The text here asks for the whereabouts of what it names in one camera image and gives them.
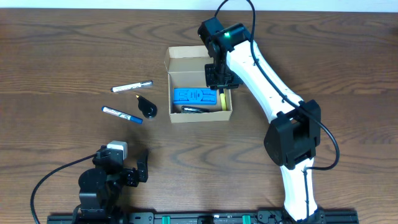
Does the blue capped whiteboard marker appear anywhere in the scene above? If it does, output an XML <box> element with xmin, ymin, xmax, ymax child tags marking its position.
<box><xmin>101</xmin><ymin>106</ymin><xmax>143</xmax><ymax>124</ymax></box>

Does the black aluminium mounting rail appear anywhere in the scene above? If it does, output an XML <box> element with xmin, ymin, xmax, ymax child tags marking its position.
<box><xmin>46</xmin><ymin>211</ymin><xmax>359</xmax><ymax>224</ymax></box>

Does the black correction tape dispenser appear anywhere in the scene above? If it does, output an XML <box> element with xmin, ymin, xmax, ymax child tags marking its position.
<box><xmin>136</xmin><ymin>95</ymin><xmax>157</xmax><ymax>119</ymax></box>

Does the yellow highlighter pen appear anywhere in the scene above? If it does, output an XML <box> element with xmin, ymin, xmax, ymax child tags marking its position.
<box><xmin>219</xmin><ymin>88</ymin><xmax>228</xmax><ymax>111</ymax></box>

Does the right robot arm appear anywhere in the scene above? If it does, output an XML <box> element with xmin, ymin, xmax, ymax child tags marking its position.
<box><xmin>198</xmin><ymin>17</ymin><xmax>320</xmax><ymax>223</ymax></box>

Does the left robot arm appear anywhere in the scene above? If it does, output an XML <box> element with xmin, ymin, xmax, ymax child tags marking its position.
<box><xmin>72</xmin><ymin>146</ymin><xmax>149</xmax><ymax>223</ymax></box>

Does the black capped whiteboard marker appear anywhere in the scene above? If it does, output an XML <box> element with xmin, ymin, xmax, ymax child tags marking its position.
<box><xmin>111</xmin><ymin>80</ymin><xmax>153</xmax><ymax>93</ymax></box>

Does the open cardboard box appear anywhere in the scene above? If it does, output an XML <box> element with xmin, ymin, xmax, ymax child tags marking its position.
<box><xmin>165</xmin><ymin>45</ymin><xmax>233</xmax><ymax>123</ymax></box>

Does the blue plastic ribbed block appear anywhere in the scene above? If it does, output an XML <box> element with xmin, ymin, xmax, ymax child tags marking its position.
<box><xmin>173</xmin><ymin>88</ymin><xmax>217</xmax><ymax>105</ymax></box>

